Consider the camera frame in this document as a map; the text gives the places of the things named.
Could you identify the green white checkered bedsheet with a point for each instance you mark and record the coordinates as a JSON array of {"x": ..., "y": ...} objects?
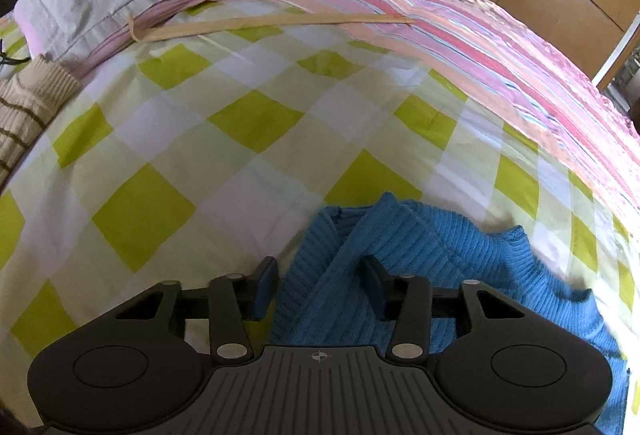
[{"x": 186, "y": 159}]

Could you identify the blue striped knit sweater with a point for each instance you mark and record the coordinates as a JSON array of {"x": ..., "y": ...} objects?
[{"x": 321, "y": 302}]

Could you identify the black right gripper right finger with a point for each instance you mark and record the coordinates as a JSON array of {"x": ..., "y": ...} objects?
[{"x": 405, "y": 300}]

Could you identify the long wooden stick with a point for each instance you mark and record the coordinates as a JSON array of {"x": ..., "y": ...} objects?
[{"x": 168, "y": 32}]

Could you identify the beige brown striped knit garment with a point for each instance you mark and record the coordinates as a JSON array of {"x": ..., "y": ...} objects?
[{"x": 30, "y": 100}]

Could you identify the pink striped bed cover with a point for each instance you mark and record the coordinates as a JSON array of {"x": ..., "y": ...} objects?
[{"x": 510, "y": 70}]

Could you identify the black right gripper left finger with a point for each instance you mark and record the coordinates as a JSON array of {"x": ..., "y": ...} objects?
[{"x": 235, "y": 299}]

